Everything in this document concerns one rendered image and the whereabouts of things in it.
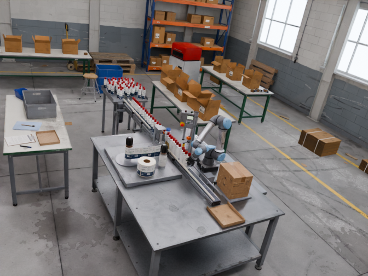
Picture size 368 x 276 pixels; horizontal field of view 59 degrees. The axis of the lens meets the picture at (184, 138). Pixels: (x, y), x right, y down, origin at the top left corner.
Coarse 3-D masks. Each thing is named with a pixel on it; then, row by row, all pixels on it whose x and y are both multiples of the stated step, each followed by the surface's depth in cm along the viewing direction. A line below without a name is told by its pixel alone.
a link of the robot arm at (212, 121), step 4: (216, 116) 372; (212, 120) 373; (208, 124) 374; (212, 124) 373; (216, 124) 376; (204, 128) 374; (208, 128) 372; (204, 132) 371; (208, 132) 372; (200, 136) 370; (204, 136) 370; (196, 140) 370; (200, 140) 369; (192, 144) 370; (196, 144) 367
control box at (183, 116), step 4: (184, 112) 382; (188, 112) 383; (184, 116) 383; (180, 120) 386; (184, 120) 385; (192, 120) 384; (180, 124) 388; (184, 124) 387; (188, 124) 387; (192, 124) 386; (192, 128) 388
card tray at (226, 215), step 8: (208, 208) 327; (216, 208) 333; (224, 208) 335; (232, 208) 335; (216, 216) 315; (224, 216) 323; (232, 216) 325; (240, 216) 324; (224, 224) 312; (232, 224) 312
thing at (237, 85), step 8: (208, 72) 875; (216, 72) 859; (200, 80) 913; (224, 80) 800; (232, 80) 808; (232, 88) 779; (240, 88) 758; (224, 96) 875; (240, 112) 754; (264, 112) 782; (240, 120) 762
